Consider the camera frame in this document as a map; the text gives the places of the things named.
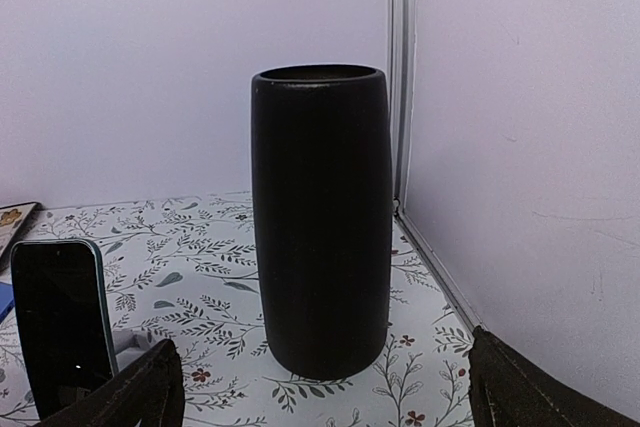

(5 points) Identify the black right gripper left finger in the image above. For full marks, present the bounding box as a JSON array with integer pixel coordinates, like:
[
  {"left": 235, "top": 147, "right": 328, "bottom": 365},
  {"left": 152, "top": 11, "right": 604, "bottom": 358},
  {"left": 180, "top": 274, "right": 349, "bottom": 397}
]
[{"left": 38, "top": 339, "right": 185, "bottom": 427}]

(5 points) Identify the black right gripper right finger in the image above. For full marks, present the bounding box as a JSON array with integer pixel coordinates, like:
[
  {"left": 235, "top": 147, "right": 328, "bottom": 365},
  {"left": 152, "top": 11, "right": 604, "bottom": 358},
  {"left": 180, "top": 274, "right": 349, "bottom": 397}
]
[{"left": 469, "top": 326, "right": 639, "bottom": 427}]

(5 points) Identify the blue phone far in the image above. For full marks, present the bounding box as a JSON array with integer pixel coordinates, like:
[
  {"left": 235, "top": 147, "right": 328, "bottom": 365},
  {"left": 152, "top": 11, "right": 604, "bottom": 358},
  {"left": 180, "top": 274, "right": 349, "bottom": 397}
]
[{"left": 0, "top": 282, "right": 15, "bottom": 322}]

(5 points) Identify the square floral ceramic plate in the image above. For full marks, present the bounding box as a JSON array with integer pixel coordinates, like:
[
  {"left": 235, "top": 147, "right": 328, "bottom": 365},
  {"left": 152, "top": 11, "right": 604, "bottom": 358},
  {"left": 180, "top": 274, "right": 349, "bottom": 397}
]
[{"left": 0, "top": 202, "right": 41, "bottom": 256}]

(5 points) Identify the dark brown cylinder cup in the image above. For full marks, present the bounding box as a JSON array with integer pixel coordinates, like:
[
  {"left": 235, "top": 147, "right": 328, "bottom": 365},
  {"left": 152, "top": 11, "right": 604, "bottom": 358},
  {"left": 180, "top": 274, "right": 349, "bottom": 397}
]
[{"left": 251, "top": 64, "right": 393, "bottom": 380}]

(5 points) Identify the right aluminium frame post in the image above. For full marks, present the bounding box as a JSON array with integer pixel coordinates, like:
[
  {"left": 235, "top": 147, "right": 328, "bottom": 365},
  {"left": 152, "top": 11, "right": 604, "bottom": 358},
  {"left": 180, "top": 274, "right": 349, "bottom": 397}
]
[{"left": 388, "top": 0, "right": 416, "bottom": 212}]

